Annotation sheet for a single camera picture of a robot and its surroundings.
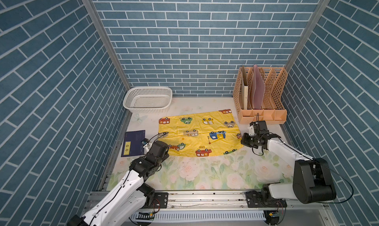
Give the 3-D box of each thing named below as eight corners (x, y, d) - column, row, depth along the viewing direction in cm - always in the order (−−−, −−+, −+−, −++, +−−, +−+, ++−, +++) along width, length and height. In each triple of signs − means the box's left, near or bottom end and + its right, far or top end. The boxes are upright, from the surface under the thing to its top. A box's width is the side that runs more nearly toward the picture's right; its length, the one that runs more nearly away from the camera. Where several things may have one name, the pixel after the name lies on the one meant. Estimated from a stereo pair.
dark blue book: (122, 157, 91) (121, 155, 88) (126, 134, 101) (125, 132, 99) (143, 154, 92) (142, 152, 90) (145, 131, 103) (144, 129, 100)
